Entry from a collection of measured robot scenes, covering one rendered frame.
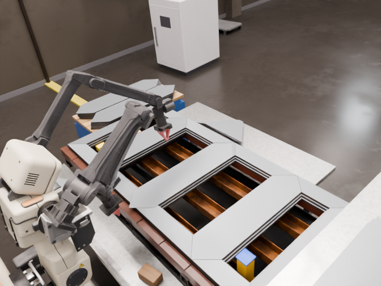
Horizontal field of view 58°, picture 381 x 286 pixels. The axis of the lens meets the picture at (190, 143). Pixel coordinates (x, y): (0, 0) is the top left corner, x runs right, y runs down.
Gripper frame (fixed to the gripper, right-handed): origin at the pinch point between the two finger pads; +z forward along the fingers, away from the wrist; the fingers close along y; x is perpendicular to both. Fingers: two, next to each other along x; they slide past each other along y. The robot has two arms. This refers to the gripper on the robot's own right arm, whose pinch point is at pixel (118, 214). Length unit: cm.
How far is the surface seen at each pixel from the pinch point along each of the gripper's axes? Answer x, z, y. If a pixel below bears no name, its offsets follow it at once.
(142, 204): 3.0, 3.0, -11.7
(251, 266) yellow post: 64, 7, -23
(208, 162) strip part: 3, 14, -57
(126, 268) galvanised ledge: 16.3, 14.6, 13.6
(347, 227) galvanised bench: 87, -6, -53
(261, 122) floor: -87, 135, -192
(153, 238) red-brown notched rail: 22.6, 3.9, -3.8
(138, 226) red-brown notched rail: 10.4, 4.7, -3.2
